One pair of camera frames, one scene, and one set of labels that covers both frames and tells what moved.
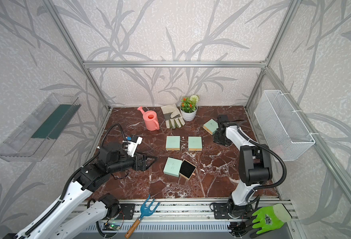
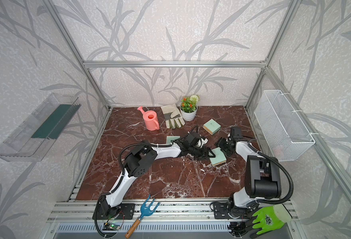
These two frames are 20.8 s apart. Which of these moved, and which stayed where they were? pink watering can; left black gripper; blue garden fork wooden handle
Moved: left black gripper
Stayed: pink watering can; blue garden fork wooden handle
